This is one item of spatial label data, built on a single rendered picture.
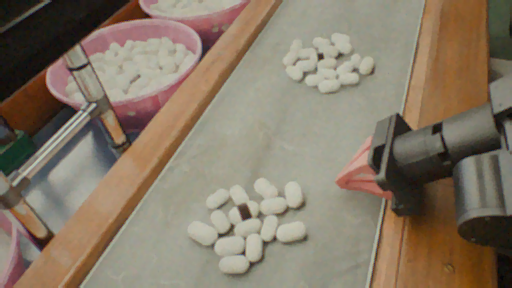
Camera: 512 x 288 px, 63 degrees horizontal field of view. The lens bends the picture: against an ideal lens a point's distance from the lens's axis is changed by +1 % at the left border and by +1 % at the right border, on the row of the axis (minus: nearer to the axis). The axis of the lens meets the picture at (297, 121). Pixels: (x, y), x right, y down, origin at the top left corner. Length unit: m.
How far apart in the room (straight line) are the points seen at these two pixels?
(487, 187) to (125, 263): 0.39
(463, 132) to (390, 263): 0.16
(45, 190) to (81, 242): 0.24
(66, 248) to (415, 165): 0.39
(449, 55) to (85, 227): 0.58
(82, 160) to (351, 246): 0.48
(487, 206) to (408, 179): 0.11
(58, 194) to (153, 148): 0.20
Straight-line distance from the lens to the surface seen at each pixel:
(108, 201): 0.56
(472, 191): 0.37
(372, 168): 0.44
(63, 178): 0.76
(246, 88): 0.70
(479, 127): 0.40
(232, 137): 0.61
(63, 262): 0.53
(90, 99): 0.57
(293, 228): 0.48
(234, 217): 0.50
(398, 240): 0.47
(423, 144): 0.42
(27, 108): 0.86
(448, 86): 0.66
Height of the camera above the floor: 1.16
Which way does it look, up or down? 43 degrees down
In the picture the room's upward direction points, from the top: 5 degrees counter-clockwise
